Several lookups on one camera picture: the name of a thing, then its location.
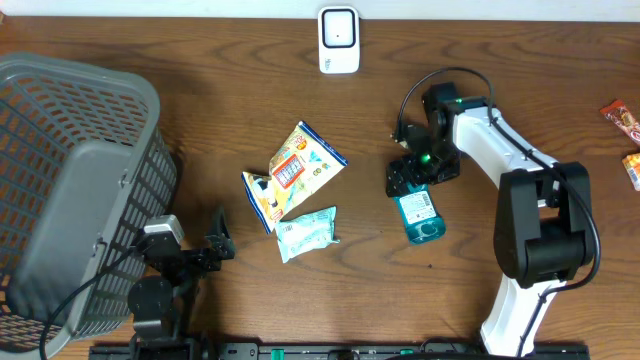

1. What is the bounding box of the blue mouthwash bottle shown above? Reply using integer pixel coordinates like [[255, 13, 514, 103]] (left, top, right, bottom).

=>
[[394, 185, 446, 245]]

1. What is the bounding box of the mint green wipes pack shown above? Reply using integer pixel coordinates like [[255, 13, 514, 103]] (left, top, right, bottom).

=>
[[275, 206, 339, 263]]

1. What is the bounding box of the yellow snack chip bag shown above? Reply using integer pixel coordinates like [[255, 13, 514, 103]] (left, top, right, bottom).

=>
[[241, 121, 348, 234]]

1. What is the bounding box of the grey plastic mesh basket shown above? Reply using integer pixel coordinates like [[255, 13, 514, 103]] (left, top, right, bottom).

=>
[[1, 53, 177, 359]]

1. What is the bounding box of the orange chocolate bar wrapper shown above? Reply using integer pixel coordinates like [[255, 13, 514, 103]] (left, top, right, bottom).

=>
[[599, 99, 640, 145]]

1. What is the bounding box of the small orange snack pack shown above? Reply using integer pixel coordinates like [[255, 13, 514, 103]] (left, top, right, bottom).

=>
[[622, 153, 640, 191]]

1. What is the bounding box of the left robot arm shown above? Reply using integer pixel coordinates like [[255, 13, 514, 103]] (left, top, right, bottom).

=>
[[127, 207, 236, 360]]

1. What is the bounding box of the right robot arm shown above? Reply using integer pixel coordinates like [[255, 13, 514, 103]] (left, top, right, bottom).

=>
[[386, 83, 600, 357]]

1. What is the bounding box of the white barcode scanner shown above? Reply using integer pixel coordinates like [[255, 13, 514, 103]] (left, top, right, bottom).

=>
[[318, 6, 361, 75]]

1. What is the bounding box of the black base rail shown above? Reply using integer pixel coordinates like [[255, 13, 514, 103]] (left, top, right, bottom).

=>
[[89, 341, 591, 360]]

